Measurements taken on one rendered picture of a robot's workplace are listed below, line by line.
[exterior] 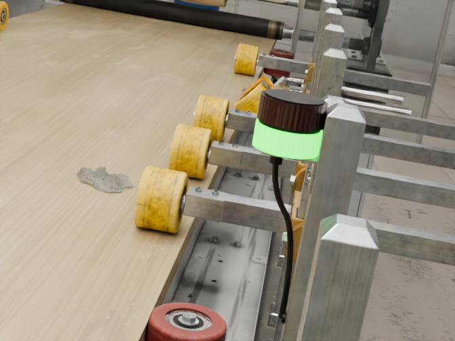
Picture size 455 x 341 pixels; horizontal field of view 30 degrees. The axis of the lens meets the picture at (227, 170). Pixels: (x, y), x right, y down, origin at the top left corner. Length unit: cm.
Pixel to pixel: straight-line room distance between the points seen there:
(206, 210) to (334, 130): 37
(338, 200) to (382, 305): 255
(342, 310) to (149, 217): 58
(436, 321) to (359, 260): 278
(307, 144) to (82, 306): 30
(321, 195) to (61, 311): 29
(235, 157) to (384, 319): 195
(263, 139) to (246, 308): 87
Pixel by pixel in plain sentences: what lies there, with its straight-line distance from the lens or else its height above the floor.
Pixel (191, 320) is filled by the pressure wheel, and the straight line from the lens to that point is 87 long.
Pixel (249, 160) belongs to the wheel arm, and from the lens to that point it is 132.
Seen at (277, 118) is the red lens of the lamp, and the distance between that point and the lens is 73.
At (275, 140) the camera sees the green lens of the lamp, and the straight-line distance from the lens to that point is 73.
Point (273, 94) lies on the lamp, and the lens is 75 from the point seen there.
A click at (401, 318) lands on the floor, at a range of 324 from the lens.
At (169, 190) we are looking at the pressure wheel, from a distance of 106.
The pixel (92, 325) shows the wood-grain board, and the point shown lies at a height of 90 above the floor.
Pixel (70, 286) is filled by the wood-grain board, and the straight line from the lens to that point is 93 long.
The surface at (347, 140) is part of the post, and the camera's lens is 74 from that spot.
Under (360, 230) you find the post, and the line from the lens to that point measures 51.
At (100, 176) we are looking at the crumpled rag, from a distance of 126.
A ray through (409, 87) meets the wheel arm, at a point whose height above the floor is 95.
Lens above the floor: 130
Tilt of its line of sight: 17 degrees down
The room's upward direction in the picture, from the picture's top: 9 degrees clockwise
